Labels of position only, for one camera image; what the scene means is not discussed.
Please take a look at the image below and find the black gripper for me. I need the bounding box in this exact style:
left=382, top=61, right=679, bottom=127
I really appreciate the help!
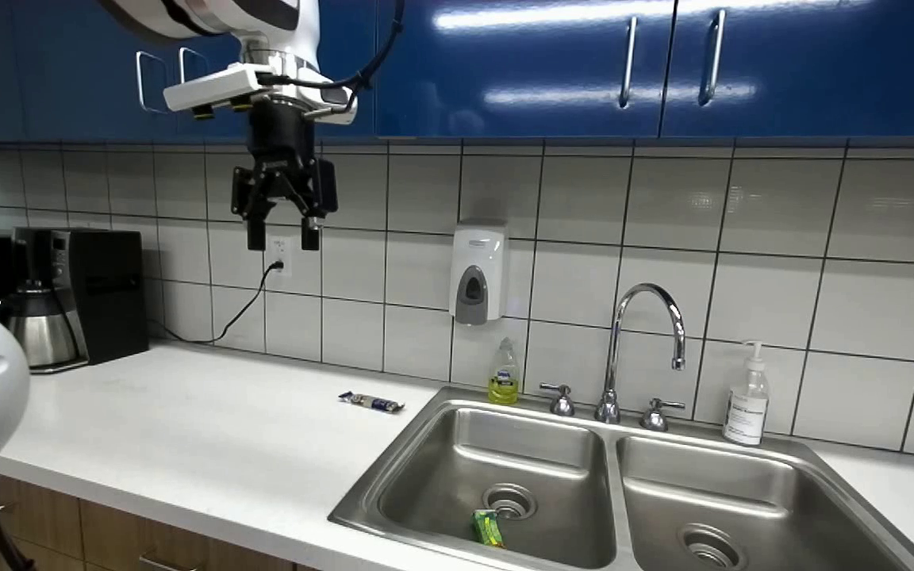
left=228, top=100, right=341, bottom=254

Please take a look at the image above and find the green granola bar packet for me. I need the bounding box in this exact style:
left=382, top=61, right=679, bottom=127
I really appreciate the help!
left=469, top=509, right=507, bottom=553

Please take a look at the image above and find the stainless steel double sink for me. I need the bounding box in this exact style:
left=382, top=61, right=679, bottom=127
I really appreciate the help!
left=328, top=385, right=914, bottom=571

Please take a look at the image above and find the steel sink drain strainer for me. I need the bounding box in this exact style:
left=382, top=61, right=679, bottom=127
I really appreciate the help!
left=679, top=522, right=745, bottom=571
left=483, top=478, right=539, bottom=524

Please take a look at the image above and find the blue cabinet door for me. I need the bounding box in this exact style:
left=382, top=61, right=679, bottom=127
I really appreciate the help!
left=670, top=0, right=914, bottom=148
left=414, top=0, right=679, bottom=145
left=160, top=0, right=418, bottom=145
left=0, top=0, right=165, bottom=145

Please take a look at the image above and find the black coffee maker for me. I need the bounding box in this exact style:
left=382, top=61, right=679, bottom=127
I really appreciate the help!
left=14, top=225, right=151, bottom=372

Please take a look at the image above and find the dark marker pen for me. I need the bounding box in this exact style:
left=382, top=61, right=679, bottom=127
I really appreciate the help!
left=336, top=387, right=405, bottom=416

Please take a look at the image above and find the steel coffee carafe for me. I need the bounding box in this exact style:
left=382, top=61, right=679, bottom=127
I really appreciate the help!
left=4, top=282, right=87, bottom=372

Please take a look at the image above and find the yellow dish soap bottle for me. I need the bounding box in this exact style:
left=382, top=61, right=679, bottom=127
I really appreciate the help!
left=483, top=338, right=522, bottom=409

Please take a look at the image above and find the chrome gooseneck faucet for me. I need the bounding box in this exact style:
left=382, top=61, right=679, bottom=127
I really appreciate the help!
left=592, top=280, right=693, bottom=425

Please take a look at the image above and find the wooden base cabinet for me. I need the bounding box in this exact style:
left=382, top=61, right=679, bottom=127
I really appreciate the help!
left=0, top=474, right=318, bottom=571

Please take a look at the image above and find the clear pump sanitizer bottle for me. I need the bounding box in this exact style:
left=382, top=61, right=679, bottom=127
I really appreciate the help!
left=719, top=339, right=771, bottom=446

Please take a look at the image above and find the white wall outlet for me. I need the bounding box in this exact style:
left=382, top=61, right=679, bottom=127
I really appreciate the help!
left=264, top=236, right=297, bottom=282

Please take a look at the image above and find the black power cord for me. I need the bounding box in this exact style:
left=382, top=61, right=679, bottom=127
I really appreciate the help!
left=160, top=258, right=289, bottom=349

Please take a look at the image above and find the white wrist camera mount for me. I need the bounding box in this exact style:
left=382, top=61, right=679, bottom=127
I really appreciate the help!
left=161, top=61, right=361, bottom=127

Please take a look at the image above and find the silver cabinet door handle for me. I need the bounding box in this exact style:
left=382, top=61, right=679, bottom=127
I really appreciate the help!
left=134, top=49, right=154, bottom=113
left=612, top=12, right=643, bottom=113
left=171, top=46, right=199, bottom=90
left=696, top=6, right=731, bottom=111

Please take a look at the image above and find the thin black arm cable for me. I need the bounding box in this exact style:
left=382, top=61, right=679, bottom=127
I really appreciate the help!
left=307, top=0, right=410, bottom=100

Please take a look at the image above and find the white wall soap dispenser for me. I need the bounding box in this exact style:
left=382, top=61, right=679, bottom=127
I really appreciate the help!
left=447, top=223, right=510, bottom=326

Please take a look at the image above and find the chrome faucet handle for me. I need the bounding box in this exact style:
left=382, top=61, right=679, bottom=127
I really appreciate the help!
left=639, top=397, right=689, bottom=433
left=536, top=381, right=579, bottom=418

